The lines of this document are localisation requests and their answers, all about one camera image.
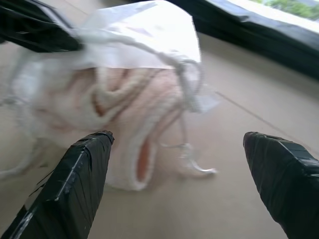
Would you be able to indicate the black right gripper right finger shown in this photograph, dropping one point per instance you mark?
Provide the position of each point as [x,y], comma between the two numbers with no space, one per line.
[284,179]

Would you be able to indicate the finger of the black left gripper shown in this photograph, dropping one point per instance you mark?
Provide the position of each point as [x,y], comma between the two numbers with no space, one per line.
[35,27]

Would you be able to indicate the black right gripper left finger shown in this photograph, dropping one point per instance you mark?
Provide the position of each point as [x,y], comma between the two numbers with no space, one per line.
[67,189]

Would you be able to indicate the pale pink towel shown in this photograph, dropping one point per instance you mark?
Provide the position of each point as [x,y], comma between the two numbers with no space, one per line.
[119,104]

